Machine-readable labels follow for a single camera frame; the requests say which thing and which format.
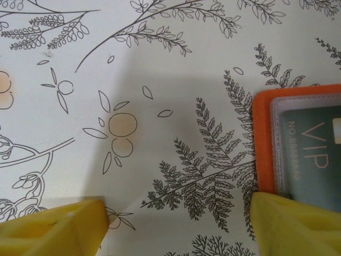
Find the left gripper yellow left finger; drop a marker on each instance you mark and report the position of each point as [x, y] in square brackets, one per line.
[53, 232]

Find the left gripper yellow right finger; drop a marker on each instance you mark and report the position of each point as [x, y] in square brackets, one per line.
[298, 229]

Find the orange card holder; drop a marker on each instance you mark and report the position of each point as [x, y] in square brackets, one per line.
[262, 133]

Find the teal VIP card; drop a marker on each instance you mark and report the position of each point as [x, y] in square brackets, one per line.
[306, 149]

